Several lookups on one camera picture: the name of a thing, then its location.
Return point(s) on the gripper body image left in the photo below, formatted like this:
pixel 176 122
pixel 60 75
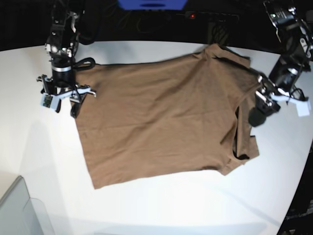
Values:
pixel 63 84

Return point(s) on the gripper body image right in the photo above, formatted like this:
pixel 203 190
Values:
pixel 268 95

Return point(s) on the brown t-shirt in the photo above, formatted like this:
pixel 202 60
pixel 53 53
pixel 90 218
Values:
pixel 189 113

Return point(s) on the blue box at top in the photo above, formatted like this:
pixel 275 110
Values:
pixel 152 4

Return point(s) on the black power strip red light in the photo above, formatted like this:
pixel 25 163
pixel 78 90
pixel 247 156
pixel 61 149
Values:
pixel 212 16

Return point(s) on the translucent plastic bin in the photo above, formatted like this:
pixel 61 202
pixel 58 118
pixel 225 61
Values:
pixel 21 214

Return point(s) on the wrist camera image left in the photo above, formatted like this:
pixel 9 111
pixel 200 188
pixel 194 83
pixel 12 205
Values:
pixel 51 101

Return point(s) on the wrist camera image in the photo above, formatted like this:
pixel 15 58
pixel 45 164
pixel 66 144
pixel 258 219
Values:
pixel 303 108
pixel 51 101

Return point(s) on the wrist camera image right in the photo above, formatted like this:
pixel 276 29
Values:
pixel 303 108

